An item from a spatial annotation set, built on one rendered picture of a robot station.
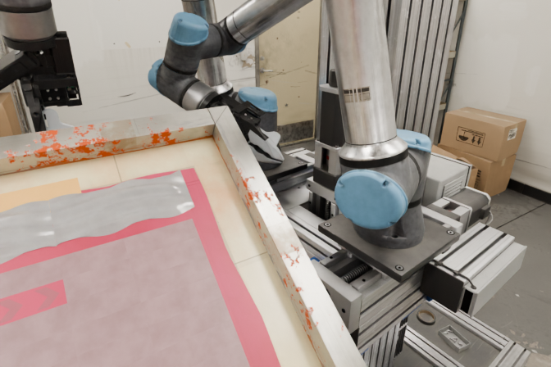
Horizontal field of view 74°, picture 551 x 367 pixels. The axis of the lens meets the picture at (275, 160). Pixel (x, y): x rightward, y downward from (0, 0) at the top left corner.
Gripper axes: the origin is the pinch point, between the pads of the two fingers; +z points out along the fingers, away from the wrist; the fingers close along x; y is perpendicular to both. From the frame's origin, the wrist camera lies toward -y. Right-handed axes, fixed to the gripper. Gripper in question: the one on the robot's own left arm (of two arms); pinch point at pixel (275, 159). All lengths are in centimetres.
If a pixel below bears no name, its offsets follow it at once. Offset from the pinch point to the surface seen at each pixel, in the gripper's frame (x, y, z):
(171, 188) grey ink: -5.4, -25.3, -5.8
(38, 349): -1.0, -48.9, -1.7
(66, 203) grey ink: -3.8, -36.5, -14.0
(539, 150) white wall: 84, 325, 139
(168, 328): -2.0, -39.3, 7.5
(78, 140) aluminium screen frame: -8.1, -30.5, -19.2
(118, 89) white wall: 177, 161, -220
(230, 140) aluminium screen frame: -9.9, -14.1, -4.4
